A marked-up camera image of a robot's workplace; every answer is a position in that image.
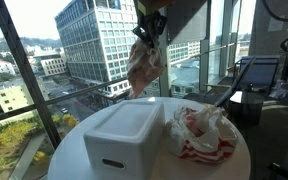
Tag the dark window frame post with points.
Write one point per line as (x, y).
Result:
(164, 83)
(24, 66)

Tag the white red plastic bag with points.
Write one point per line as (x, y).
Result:
(204, 146)

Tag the white paper sheet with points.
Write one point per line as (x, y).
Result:
(276, 23)

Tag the wooden frame dark lounge chair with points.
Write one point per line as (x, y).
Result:
(260, 73)

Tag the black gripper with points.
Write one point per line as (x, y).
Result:
(152, 21)

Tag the pink cloth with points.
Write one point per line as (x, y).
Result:
(145, 66)

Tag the grey window handrail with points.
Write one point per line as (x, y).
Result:
(84, 92)

